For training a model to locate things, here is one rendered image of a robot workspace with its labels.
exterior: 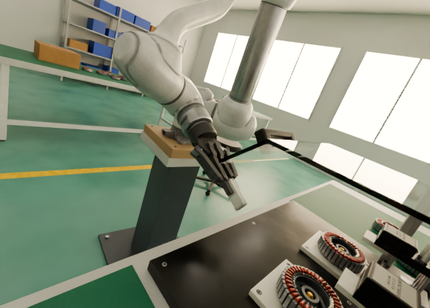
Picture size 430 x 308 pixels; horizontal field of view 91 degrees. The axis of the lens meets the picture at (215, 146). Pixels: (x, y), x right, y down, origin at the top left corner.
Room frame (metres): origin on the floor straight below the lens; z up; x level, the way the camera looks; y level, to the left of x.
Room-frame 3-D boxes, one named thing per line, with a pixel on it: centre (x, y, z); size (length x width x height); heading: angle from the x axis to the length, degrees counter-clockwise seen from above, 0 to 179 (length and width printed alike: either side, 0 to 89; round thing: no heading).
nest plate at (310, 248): (0.50, -0.41, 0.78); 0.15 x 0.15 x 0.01; 50
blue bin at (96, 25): (5.38, 3.65, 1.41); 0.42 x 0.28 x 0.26; 51
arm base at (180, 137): (1.03, 0.18, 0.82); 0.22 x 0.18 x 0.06; 140
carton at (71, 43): (5.13, 3.89, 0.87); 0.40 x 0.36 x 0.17; 50
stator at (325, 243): (0.50, -0.41, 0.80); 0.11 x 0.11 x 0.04
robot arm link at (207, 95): (1.05, 0.15, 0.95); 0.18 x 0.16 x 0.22; 89
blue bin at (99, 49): (5.50, 3.55, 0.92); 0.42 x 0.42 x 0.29; 50
